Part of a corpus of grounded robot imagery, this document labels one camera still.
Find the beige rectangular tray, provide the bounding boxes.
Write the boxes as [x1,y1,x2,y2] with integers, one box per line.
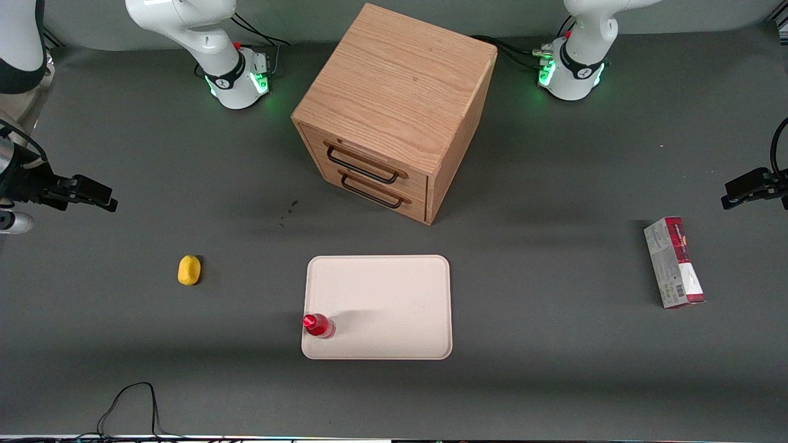
[300,254,454,361]

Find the black base cables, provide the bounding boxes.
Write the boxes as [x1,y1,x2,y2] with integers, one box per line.
[231,7,291,74]
[470,17,576,72]

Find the yellow lemon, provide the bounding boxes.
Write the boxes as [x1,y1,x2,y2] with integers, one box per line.
[178,255,203,287]

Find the wooden drawer cabinet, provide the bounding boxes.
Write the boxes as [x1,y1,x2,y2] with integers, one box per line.
[291,2,499,226]

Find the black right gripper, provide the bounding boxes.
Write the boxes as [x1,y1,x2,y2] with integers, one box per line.
[0,157,119,214]

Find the red and grey carton box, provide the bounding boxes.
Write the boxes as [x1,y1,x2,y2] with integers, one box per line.
[643,216,707,309]

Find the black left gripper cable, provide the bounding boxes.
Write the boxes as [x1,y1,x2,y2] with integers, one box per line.
[770,117,788,180]

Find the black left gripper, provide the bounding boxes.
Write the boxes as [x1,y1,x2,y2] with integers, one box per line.
[722,167,788,211]

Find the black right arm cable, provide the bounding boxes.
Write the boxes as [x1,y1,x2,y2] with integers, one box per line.
[0,118,49,166]

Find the red coke bottle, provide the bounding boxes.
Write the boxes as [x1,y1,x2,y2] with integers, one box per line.
[302,313,337,340]

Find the thin black looped cable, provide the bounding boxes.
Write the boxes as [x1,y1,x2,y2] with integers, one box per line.
[74,381,185,441]

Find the black right base cables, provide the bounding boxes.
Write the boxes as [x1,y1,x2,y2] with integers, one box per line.
[231,7,291,74]

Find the black left base cables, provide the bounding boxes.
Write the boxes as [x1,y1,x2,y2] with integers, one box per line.
[470,17,576,72]

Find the black metal drawer handle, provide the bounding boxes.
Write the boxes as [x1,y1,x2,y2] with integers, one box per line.
[324,141,409,185]
[338,170,412,209]

